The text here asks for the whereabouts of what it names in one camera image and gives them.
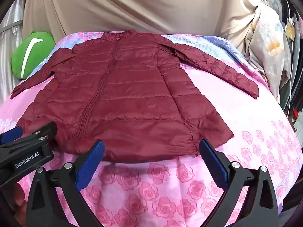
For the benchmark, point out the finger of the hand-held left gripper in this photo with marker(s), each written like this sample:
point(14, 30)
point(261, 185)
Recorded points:
point(40, 132)
point(11, 133)

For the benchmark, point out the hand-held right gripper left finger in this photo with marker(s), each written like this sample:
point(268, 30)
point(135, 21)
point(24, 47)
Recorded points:
point(91, 163)

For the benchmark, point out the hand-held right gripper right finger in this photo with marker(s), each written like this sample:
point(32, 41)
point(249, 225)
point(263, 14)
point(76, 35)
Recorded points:
point(214, 163)

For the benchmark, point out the maroon down jacket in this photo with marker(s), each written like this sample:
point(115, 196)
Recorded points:
point(132, 94)

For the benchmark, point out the person's left hand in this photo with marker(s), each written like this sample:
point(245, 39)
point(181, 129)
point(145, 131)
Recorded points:
point(20, 199)

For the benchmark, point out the pink floral blanket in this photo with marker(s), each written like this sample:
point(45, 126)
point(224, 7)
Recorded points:
point(165, 189)

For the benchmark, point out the green plush pillow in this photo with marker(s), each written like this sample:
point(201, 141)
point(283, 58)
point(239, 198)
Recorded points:
point(32, 54)

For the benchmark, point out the white satin curtain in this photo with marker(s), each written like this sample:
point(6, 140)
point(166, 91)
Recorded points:
point(11, 42)

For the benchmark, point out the floral pillow at bedside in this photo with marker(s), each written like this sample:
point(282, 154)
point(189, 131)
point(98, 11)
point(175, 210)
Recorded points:
point(267, 49)

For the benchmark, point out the yellow paper tag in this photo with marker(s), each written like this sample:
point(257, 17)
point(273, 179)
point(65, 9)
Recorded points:
point(290, 30)

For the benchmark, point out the grey metal rail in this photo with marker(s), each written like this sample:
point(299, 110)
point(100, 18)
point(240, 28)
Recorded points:
point(9, 27)

